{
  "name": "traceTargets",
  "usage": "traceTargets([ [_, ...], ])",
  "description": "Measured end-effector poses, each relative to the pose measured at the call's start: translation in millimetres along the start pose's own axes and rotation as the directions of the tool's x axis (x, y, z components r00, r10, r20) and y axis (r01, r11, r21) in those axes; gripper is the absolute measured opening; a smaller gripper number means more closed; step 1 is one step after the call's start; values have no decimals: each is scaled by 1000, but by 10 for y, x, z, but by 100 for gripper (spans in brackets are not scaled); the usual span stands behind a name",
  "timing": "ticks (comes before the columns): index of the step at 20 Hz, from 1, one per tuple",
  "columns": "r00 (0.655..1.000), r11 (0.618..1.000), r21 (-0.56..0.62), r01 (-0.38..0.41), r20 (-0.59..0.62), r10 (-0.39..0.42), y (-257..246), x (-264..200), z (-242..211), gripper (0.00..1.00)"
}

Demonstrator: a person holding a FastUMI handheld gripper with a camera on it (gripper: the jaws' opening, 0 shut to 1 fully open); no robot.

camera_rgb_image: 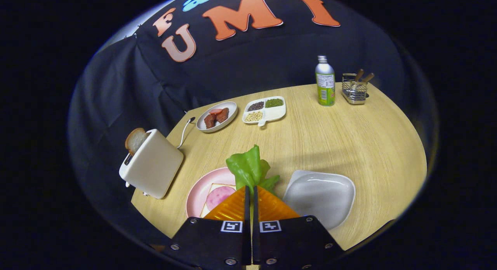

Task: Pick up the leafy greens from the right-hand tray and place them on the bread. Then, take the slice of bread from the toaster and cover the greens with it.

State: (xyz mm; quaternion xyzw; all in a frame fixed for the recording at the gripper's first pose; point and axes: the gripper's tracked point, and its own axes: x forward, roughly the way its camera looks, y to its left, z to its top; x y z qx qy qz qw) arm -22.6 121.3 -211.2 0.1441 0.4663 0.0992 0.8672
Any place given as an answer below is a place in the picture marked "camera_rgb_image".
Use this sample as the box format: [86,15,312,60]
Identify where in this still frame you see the white divided dish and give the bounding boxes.
[242,96,287,127]

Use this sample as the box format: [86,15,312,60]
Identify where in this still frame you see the white oval plate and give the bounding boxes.
[196,101,238,133]

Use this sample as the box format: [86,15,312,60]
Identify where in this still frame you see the green label metal bottle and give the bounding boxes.
[315,55,336,107]

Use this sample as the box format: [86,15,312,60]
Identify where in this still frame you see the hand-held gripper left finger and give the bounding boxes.
[161,186,252,270]

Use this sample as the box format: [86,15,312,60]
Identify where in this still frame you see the white bread slice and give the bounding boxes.
[200,183,237,218]

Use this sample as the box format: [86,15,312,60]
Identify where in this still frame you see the green lettuce leaf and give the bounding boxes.
[226,144,280,197]

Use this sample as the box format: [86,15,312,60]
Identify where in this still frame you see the black backdrop cloth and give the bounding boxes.
[68,0,439,247]

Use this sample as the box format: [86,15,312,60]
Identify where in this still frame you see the toasted bread slice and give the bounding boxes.
[125,128,150,156]

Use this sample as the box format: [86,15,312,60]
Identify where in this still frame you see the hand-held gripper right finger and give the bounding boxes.
[253,186,345,270]

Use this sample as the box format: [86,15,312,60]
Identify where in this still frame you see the metal wire basket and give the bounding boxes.
[342,73,369,105]

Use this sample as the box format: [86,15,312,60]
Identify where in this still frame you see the pink ham slice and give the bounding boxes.
[206,186,236,211]

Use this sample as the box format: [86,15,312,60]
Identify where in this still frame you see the white toaster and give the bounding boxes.
[119,129,184,200]

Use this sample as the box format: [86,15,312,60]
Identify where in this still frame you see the white toaster cable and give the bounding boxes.
[177,117,196,149]

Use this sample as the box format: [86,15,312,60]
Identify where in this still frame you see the white rounded square plate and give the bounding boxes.
[283,170,356,230]

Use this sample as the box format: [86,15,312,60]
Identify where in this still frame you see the pink round plate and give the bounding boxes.
[186,167,249,219]

